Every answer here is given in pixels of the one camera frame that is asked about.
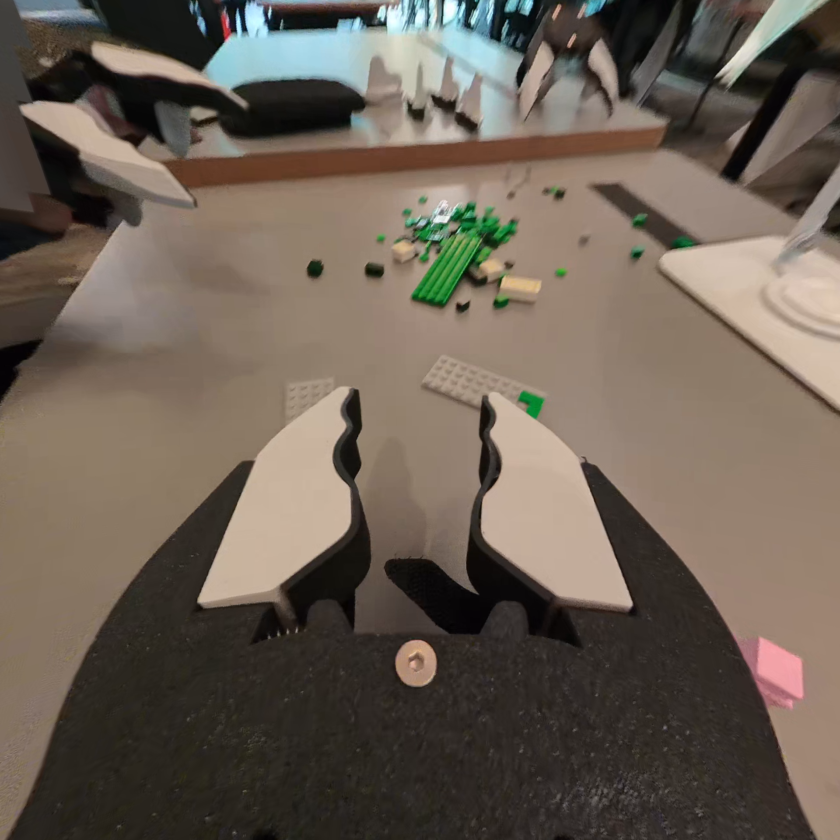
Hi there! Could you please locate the wood-edged table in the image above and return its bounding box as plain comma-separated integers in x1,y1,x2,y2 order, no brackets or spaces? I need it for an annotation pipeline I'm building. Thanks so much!
141,26,668,189

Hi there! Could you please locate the grey plate with green bricks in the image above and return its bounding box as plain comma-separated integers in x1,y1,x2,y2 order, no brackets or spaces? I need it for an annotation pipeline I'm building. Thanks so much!
422,354,548,421

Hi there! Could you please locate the idle black gripper device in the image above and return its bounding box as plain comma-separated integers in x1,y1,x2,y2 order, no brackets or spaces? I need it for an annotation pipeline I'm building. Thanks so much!
515,10,622,123

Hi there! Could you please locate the black pouch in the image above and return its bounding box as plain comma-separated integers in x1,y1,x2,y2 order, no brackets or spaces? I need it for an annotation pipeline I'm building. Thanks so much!
222,79,366,137

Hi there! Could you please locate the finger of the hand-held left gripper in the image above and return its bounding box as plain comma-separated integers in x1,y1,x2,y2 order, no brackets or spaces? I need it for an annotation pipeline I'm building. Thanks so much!
18,100,199,228
91,41,252,160

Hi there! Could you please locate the long green studded plate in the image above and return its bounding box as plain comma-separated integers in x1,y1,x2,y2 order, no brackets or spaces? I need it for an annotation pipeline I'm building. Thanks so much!
411,233,491,307

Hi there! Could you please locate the grey desk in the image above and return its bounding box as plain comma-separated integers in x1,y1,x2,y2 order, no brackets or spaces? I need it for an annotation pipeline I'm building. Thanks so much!
0,150,840,840

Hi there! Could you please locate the white book stand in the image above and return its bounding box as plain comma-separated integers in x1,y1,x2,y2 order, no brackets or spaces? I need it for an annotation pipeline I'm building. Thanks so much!
658,151,840,413

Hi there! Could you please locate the black tape strip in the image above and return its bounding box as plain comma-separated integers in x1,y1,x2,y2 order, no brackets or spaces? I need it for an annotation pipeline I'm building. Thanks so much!
591,182,704,251

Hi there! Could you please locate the plain grey studded plate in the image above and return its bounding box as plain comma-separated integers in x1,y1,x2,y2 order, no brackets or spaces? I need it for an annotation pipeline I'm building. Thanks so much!
285,378,337,424

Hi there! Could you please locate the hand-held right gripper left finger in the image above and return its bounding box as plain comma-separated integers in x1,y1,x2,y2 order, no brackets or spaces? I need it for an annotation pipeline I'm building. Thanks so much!
197,386,372,631

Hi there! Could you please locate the pile of mixed bricks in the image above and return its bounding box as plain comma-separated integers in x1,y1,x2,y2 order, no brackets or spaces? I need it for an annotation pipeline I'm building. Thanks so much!
399,196,519,290

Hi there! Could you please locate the pink block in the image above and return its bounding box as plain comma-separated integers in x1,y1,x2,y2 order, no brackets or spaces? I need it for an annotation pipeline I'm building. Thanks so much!
735,635,805,710

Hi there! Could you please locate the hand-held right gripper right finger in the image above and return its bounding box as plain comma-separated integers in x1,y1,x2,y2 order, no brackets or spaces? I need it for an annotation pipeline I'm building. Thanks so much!
467,392,635,631

